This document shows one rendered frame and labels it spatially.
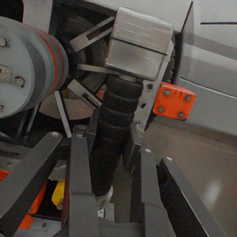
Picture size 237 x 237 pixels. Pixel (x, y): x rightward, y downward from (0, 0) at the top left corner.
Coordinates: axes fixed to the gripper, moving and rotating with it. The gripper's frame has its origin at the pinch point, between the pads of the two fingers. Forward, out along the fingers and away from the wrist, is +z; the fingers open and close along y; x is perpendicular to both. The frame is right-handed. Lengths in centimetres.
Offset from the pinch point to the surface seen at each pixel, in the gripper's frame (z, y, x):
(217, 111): 46, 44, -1
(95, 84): 56, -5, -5
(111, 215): 57, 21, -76
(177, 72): 46, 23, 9
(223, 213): 84, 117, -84
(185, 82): 46, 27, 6
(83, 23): 56, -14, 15
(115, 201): 76, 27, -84
